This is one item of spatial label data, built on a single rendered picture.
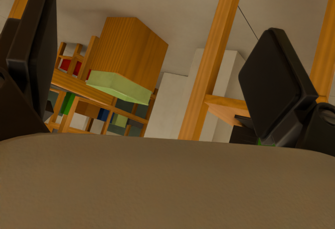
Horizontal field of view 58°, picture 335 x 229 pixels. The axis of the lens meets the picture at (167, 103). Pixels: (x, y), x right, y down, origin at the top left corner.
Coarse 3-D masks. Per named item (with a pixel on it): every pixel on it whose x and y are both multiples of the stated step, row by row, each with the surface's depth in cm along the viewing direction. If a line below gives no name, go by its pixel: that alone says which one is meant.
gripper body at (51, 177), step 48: (0, 144) 6; (48, 144) 6; (96, 144) 7; (144, 144) 7; (192, 144) 7; (240, 144) 8; (0, 192) 5; (48, 192) 6; (96, 192) 6; (144, 192) 6; (192, 192) 6; (240, 192) 6; (288, 192) 7
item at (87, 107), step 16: (64, 48) 520; (80, 48) 495; (64, 64) 516; (80, 64) 505; (64, 96) 486; (80, 112) 544; (96, 112) 556; (112, 112) 580; (48, 128) 473; (128, 128) 693; (144, 128) 670
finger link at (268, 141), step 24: (264, 48) 13; (288, 48) 12; (240, 72) 15; (264, 72) 12; (288, 72) 11; (264, 96) 12; (288, 96) 11; (312, 96) 10; (264, 120) 12; (288, 120) 11; (264, 144) 13; (288, 144) 11
